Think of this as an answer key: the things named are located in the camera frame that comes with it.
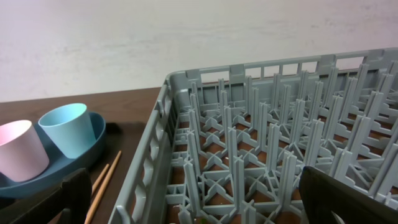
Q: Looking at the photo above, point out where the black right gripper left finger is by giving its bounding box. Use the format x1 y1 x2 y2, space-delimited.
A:
1 168 92 223

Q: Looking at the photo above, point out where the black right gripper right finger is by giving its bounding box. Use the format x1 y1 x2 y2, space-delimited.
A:
299 166 397 224

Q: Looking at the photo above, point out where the pink cup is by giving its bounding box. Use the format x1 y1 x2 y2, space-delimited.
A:
1 119 49 182

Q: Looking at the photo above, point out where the grey dishwasher rack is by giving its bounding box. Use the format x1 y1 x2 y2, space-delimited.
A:
109 48 397 223

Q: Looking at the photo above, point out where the long wooden chopstick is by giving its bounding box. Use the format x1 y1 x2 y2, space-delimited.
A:
85 151 122 224

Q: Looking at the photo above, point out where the dark blue plate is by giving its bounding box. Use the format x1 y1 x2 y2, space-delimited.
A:
1 112 106 198

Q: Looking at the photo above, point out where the short wooden chopstick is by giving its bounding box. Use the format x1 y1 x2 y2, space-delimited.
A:
91 164 109 195

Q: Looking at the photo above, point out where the light blue cup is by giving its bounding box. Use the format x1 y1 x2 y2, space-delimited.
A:
38 103 96 159

